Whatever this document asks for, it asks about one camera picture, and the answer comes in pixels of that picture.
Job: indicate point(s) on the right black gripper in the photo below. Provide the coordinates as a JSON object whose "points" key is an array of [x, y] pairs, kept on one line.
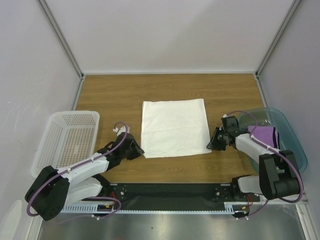
{"points": [[216, 139]]}

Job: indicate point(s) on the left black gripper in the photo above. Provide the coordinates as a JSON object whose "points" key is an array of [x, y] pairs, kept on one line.
{"points": [[137, 151]]}

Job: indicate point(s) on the white towel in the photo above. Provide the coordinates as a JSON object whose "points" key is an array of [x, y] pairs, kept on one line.
{"points": [[174, 128]]}

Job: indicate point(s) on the purple towel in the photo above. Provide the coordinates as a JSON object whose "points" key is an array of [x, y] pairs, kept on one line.
{"points": [[267, 135]]}

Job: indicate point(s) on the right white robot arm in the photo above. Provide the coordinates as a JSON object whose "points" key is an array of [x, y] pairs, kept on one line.
{"points": [[278, 173]]}

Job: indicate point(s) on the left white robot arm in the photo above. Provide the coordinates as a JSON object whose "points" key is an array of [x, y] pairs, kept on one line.
{"points": [[53, 188]]}

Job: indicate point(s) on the clear blue plastic tray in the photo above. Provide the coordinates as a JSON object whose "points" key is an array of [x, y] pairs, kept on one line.
{"points": [[272, 117]]}

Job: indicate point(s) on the white plastic laundry basket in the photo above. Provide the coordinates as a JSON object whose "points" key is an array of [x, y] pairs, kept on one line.
{"points": [[69, 137]]}

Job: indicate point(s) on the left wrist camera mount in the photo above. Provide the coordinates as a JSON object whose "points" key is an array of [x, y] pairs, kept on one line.
{"points": [[123, 129]]}

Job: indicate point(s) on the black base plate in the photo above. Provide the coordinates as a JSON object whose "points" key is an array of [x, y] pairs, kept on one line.
{"points": [[175, 196]]}

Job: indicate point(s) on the aluminium frame rail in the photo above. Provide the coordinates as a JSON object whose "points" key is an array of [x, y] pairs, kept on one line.
{"points": [[101, 206]]}

